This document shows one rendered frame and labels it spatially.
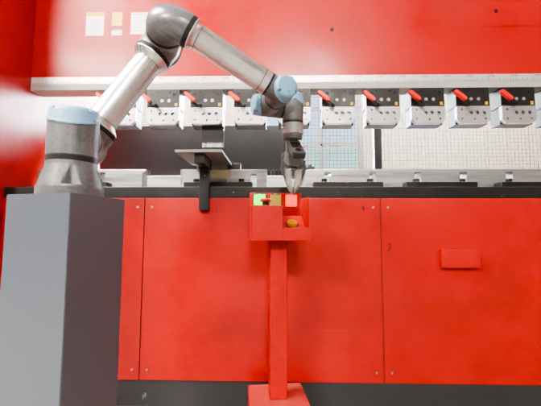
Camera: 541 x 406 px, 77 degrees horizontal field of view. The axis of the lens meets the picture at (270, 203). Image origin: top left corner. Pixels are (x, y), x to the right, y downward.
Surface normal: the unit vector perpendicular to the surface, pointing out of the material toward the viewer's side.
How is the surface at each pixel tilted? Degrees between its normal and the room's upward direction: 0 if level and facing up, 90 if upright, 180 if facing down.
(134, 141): 90
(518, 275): 90
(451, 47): 90
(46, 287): 90
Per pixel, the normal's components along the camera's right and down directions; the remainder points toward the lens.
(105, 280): 0.97, -0.02
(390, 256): -0.03, -0.08
